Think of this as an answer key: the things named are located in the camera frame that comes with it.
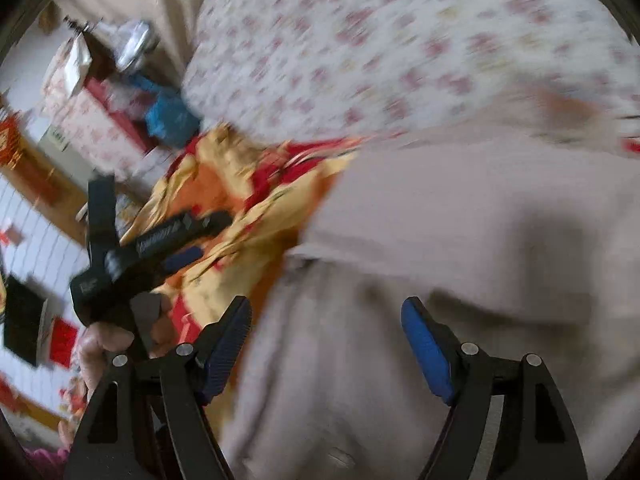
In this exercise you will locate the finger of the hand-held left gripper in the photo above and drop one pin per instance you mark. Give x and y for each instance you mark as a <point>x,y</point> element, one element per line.
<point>182,258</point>
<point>175,232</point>

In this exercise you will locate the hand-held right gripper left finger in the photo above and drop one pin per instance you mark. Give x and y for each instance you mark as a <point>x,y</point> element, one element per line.
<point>227,347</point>

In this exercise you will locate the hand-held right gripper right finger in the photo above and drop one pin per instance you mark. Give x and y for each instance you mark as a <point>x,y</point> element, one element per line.
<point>430,355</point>

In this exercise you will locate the beige orange-striped garment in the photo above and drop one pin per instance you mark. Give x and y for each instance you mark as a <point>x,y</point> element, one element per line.
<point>450,235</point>

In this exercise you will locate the person's left hand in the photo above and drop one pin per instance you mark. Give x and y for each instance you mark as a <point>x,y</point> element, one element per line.
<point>100,355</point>

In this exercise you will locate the yellow orange red printed blanket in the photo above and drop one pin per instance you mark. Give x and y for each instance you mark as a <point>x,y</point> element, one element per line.
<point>225,180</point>

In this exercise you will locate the red paper sheet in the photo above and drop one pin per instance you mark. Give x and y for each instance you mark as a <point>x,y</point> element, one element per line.
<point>64,342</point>

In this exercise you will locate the black flat panel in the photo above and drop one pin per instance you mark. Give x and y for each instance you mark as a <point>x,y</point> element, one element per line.
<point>22,317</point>

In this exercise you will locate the blue plastic bag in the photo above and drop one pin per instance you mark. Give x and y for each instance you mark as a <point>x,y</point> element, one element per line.
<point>167,115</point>

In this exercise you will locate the red floral printed box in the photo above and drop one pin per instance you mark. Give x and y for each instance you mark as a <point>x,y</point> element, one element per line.
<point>85,120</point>

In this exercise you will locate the silver round object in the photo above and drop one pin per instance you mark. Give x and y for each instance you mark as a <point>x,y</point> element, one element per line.
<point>135,42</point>

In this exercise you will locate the floral bed sheet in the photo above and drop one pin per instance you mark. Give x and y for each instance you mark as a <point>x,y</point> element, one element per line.
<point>350,50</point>

